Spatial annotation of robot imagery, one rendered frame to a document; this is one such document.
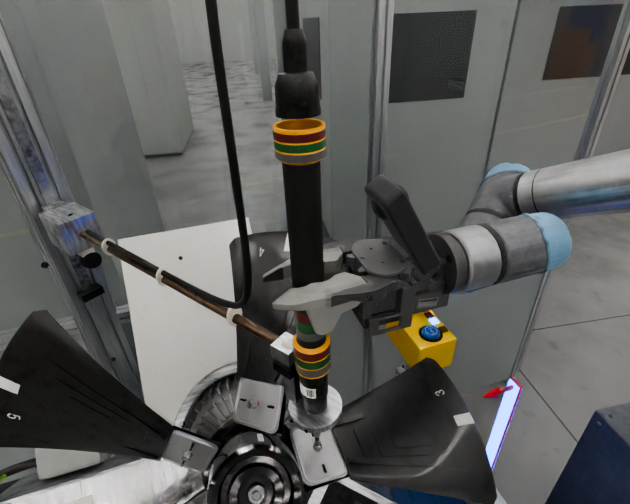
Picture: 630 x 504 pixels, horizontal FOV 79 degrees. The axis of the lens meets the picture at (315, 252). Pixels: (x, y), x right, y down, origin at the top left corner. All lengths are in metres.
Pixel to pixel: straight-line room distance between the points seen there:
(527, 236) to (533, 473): 1.72
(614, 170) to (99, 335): 1.09
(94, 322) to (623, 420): 1.20
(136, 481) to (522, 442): 1.80
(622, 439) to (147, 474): 0.87
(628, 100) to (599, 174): 4.33
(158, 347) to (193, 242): 0.21
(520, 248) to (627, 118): 4.52
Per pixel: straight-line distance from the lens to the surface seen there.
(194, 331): 0.80
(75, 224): 0.88
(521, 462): 2.15
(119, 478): 0.74
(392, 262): 0.41
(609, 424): 1.03
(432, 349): 0.95
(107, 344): 1.17
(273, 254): 0.61
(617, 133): 4.97
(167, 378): 0.81
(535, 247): 0.50
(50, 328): 0.56
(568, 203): 0.59
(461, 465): 0.68
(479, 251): 0.45
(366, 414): 0.66
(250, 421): 0.60
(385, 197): 0.36
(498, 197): 0.64
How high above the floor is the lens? 1.72
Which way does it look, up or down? 31 degrees down
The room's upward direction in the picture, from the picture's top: 3 degrees counter-clockwise
